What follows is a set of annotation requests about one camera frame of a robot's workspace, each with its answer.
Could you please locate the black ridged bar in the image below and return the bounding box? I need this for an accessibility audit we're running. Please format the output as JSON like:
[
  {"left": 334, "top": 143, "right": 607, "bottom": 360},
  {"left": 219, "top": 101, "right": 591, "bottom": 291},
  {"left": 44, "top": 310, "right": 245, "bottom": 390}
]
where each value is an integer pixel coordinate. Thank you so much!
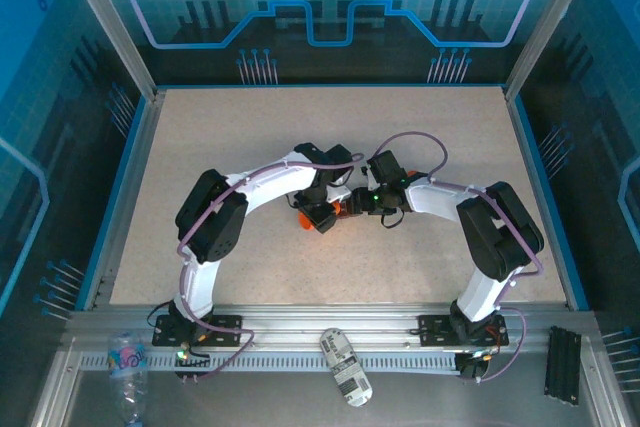
[{"left": 543, "top": 325, "right": 584, "bottom": 406}]

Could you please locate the grey slotted cable duct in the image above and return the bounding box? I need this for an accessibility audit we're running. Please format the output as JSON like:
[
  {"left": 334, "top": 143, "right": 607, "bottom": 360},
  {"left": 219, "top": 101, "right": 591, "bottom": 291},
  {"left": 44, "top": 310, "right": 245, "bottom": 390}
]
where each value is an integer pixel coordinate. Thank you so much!
[{"left": 78, "top": 350, "right": 464, "bottom": 372}]

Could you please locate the orange pill bottle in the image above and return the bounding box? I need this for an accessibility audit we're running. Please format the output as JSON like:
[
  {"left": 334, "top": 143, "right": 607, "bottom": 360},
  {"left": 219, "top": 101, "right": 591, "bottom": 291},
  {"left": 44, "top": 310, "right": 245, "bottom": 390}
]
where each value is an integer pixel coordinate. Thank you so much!
[{"left": 297, "top": 202, "right": 345, "bottom": 233}]

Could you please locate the black cable connector bracket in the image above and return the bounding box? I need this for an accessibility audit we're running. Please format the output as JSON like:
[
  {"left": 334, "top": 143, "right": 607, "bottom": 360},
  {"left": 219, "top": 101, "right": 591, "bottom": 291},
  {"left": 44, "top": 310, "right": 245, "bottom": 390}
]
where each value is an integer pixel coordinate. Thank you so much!
[
  {"left": 172, "top": 344, "right": 214, "bottom": 384},
  {"left": 455, "top": 350, "right": 494, "bottom": 383}
]

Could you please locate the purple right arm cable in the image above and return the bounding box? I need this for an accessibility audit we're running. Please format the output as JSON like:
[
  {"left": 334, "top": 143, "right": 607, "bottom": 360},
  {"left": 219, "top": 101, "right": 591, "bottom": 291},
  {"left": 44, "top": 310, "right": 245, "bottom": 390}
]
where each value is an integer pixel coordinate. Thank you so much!
[{"left": 373, "top": 131, "right": 545, "bottom": 384}]

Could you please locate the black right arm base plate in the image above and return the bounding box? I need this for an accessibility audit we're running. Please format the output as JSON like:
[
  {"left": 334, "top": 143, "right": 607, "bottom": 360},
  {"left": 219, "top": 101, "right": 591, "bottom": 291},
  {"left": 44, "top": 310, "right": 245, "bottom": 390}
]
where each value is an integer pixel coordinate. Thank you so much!
[{"left": 417, "top": 313, "right": 510, "bottom": 348}]

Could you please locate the grey oval labelled device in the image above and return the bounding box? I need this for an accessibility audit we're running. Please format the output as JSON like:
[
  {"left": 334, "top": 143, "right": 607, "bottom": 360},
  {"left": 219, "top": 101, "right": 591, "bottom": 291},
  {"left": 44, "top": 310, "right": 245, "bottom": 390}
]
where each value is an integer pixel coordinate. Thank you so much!
[{"left": 318, "top": 327, "right": 375, "bottom": 408}]

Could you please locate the blue aluminium side rail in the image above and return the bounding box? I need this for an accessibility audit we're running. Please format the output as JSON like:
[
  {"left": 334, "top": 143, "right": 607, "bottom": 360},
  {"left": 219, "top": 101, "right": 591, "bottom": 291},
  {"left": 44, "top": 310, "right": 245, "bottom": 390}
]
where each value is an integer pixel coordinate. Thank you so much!
[
  {"left": 82, "top": 88, "right": 166, "bottom": 311},
  {"left": 502, "top": 86, "right": 591, "bottom": 311}
]

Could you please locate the aluminium base beam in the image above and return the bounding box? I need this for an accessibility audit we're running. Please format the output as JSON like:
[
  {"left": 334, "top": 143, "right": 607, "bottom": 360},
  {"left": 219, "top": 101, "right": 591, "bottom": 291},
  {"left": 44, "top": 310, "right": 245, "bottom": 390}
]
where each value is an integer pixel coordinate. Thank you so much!
[{"left": 59, "top": 302, "right": 599, "bottom": 352}]

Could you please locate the aluminium frame post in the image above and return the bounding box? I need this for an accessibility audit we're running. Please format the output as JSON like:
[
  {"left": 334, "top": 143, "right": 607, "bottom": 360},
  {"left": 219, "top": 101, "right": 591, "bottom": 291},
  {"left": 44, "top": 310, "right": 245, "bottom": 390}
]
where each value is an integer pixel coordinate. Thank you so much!
[
  {"left": 502, "top": 0, "right": 610, "bottom": 101},
  {"left": 55, "top": 0, "right": 164, "bottom": 101}
]

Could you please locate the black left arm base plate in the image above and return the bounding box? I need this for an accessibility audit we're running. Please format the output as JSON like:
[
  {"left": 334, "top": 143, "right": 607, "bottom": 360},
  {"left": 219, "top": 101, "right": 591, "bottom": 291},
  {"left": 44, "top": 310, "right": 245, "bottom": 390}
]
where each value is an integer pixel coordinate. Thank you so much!
[{"left": 151, "top": 314, "right": 244, "bottom": 348}]

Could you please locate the clear plastic water bottle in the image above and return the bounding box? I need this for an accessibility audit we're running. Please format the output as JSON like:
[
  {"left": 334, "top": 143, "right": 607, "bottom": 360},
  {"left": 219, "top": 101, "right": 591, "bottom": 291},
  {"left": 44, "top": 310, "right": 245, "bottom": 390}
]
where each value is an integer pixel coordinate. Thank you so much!
[{"left": 106, "top": 330, "right": 150, "bottom": 427}]

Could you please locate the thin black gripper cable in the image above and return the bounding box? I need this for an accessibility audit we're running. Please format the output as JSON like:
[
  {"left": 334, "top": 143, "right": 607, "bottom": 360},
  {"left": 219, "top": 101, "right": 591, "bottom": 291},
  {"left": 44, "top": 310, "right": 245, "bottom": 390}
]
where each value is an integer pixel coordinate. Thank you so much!
[{"left": 378, "top": 207, "right": 405, "bottom": 230}]

